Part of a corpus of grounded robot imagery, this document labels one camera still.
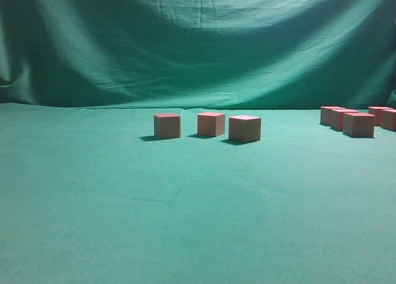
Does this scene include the pink cube column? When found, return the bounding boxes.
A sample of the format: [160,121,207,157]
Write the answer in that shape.
[153,113,181,139]
[228,115,262,143]
[368,106,392,126]
[320,106,345,126]
[380,109,396,132]
[330,108,358,131]
[343,113,376,138]

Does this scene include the green cloth backdrop and cover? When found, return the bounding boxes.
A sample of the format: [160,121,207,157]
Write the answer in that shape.
[1,0,395,283]

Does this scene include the pink cube carried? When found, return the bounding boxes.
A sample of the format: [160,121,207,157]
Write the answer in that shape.
[197,112,225,137]

